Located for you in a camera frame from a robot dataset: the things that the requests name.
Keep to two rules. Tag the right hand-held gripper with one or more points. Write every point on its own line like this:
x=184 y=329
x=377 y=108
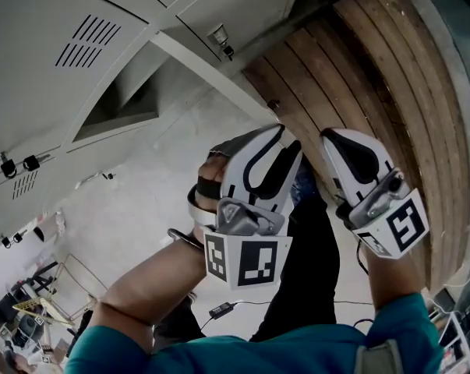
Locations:
x=398 y=224

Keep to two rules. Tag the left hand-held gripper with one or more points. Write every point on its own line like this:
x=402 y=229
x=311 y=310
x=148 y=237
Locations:
x=250 y=255

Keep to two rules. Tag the grey locker door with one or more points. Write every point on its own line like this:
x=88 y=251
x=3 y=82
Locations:
x=213 y=80

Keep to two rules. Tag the grey metal locker cabinet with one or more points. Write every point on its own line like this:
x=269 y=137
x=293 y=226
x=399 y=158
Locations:
x=43 y=14

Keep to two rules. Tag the person's right forearm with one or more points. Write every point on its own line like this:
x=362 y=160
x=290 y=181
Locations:
x=390 y=279

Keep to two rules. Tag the person's left forearm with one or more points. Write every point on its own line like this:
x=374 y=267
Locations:
x=149 y=294

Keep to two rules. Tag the person's left hand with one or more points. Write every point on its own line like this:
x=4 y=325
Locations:
x=211 y=168

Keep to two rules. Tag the person's blue right shoe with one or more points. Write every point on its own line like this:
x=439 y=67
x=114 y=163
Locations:
x=302 y=185

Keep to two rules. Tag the brown wooden slat platform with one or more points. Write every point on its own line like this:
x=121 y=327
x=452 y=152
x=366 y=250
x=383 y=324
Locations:
x=375 y=72

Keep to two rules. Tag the person's black trousers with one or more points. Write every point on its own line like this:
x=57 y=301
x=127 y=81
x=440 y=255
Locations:
x=304 y=267

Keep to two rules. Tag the black wrist band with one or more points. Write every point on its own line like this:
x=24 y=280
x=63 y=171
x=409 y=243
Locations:
x=180 y=235

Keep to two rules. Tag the black power adapter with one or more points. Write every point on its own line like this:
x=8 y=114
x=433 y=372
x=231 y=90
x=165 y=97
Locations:
x=221 y=310

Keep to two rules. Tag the person's teal shirt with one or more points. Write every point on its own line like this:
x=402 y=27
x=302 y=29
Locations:
x=258 y=357

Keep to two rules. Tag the white shelf rack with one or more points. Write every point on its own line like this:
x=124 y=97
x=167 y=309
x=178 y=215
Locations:
x=456 y=333

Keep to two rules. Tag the small white floor bottle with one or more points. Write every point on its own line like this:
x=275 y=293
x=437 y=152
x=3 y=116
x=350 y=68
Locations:
x=59 y=222

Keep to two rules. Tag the black waste bin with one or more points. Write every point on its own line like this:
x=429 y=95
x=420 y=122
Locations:
x=39 y=234

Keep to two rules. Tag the dark office chair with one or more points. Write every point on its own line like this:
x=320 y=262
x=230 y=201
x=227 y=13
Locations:
x=1 y=310

